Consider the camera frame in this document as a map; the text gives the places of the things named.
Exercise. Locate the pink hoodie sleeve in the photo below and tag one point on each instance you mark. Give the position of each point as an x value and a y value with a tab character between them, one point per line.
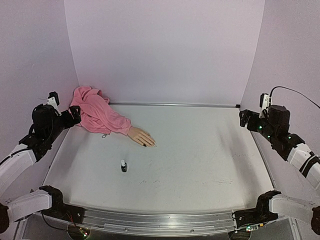
97	116

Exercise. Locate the aluminium front rail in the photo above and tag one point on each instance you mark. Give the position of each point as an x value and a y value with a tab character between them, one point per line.
89	224

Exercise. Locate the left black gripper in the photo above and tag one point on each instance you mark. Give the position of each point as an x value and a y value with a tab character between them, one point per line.
77	116

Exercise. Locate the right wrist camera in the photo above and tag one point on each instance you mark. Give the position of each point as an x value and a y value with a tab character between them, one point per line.
264	104

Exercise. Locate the mannequin hand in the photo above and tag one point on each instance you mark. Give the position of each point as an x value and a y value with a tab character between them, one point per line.
141	137

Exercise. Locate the white nail polish cap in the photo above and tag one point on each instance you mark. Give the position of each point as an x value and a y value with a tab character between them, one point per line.
123	163

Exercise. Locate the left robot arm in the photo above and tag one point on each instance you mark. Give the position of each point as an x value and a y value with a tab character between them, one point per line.
47	125

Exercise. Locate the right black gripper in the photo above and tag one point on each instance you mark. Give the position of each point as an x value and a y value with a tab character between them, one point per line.
247	119

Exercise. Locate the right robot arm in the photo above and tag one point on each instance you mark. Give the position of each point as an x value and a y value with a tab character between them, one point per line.
273	125

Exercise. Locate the black nail polish bottle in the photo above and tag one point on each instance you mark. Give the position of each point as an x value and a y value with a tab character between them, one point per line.
124	168

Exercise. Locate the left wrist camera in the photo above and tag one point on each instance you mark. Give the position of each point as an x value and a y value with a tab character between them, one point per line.
53	100

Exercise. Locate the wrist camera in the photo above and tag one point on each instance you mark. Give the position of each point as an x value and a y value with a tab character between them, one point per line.
264	104
53	100

